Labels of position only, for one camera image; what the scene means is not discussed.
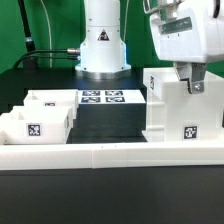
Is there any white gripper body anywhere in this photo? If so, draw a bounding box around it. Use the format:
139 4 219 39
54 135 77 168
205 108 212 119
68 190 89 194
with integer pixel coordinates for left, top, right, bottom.
143 0 224 63

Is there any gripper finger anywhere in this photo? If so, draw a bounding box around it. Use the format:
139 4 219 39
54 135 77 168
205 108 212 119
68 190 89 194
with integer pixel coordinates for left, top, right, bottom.
188 63 206 94
173 62 191 81

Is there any white drawer cabinet box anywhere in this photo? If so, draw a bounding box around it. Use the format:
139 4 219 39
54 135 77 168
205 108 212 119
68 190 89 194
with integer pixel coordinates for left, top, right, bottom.
143 67 224 142

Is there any white front drawer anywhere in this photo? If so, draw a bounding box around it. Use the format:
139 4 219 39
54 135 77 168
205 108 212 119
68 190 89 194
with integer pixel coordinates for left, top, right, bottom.
0 106 73 145

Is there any white drawer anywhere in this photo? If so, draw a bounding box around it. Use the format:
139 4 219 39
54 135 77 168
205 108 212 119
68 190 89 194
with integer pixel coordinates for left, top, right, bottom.
23 89 79 118
0 106 73 145

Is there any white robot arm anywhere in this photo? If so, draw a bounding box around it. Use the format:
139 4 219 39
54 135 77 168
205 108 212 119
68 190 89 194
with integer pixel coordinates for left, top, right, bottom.
76 0 224 94

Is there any white rear drawer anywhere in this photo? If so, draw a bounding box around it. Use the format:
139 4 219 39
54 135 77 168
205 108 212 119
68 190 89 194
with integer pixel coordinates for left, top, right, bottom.
23 89 79 118

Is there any white U-shaped border fence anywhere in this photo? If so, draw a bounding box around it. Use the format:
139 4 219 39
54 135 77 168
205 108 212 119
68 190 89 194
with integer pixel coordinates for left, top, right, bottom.
0 131 224 171

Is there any white marker tag sheet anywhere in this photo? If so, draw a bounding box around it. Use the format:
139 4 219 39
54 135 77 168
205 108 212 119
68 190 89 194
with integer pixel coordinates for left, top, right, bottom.
78 90 145 104

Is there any black pole stand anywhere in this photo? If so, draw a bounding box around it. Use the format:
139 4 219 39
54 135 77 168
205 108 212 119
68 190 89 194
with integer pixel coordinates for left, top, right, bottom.
18 0 38 70

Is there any white thin cable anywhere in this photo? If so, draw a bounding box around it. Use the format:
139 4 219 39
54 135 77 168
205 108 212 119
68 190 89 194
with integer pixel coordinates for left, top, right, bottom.
39 0 54 69

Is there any black cable with connector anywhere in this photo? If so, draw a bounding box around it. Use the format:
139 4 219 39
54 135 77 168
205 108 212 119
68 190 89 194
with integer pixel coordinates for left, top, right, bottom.
13 47 82 70

